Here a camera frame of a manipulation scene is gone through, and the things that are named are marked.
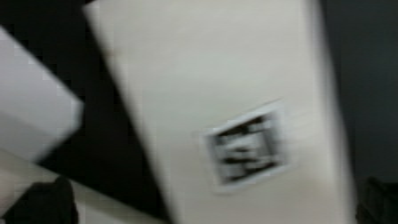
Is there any white cabinet block with tags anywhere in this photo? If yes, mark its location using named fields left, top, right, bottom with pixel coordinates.
left=85, top=0, right=354, bottom=224

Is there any white cabinet body box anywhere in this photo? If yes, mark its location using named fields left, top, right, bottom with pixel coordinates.
left=0, top=28, right=82, bottom=162

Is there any white flat door panel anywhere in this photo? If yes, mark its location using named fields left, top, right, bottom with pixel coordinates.
left=0, top=150, right=165, bottom=224

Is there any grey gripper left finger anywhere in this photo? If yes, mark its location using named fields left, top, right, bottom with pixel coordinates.
left=0, top=177, right=80, bottom=224

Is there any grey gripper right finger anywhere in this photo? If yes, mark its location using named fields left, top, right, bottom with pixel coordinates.
left=355, top=178, right=398, bottom=224

